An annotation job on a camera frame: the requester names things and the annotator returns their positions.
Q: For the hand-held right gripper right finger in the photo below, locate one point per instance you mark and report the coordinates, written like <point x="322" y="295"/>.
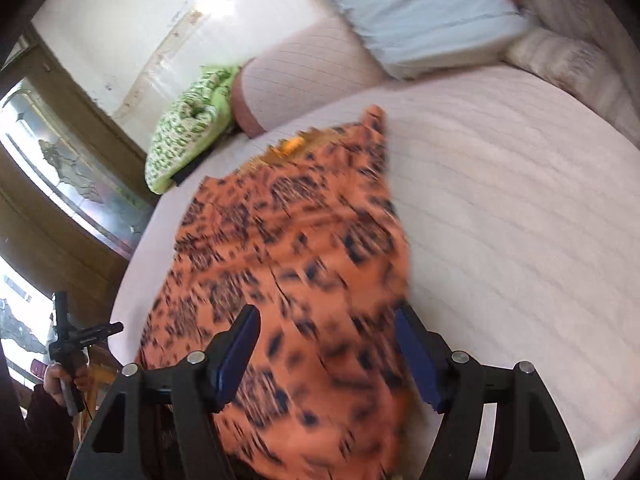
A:
<point x="419" y="360"/>

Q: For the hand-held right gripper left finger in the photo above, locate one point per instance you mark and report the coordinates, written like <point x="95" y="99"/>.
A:
<point x="239" y="357"/>

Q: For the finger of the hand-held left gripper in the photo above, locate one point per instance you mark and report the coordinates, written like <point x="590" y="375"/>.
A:
<point x="100" y="332"/>

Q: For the orange floral garment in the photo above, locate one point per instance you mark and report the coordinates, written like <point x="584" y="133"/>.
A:
<point x="300" y="260"/>

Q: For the person's left forearm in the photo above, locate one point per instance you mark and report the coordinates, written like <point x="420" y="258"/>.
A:
<point x="47" y="435"/>

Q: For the person's left hand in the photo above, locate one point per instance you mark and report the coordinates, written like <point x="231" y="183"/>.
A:
<point x="54" y="385"/>

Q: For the green patterned pillow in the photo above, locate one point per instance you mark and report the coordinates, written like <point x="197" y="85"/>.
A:
<point x="185" y="125"/>

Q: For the beige striped cushion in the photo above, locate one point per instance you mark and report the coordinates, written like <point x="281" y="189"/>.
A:
<point x="575" y="70"/>

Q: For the light blue pillow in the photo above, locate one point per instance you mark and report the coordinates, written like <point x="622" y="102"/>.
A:
<point x="415" y="10"/>

